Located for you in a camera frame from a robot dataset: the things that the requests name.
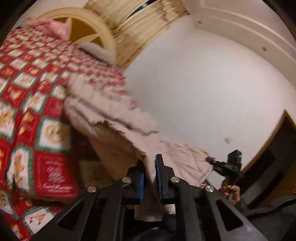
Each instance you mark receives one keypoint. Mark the pink folded blanket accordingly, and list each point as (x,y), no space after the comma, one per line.
(50,27)

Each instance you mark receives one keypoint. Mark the cream wooden arched headboard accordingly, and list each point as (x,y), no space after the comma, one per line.
(84,26)

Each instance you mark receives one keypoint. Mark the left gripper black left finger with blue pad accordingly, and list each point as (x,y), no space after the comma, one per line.
(97,213)

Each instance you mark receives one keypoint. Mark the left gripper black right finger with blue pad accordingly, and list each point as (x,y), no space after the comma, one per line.
(201,213)

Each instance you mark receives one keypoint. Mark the dark wooden door frame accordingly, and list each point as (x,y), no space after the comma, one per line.
(271,173)

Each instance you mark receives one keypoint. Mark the person's right hand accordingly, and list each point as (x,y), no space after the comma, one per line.
(231,191)

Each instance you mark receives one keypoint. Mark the beige quilted puffer jacket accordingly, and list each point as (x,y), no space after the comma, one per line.
(121,135)

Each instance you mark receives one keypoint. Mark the red patchwork bear bedspread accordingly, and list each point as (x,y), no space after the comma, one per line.
(40,150)

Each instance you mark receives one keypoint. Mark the striped pillow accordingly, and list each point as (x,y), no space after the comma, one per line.
(98,52)

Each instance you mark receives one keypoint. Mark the beige patterned window curtain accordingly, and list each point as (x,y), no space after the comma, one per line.
(135,23)

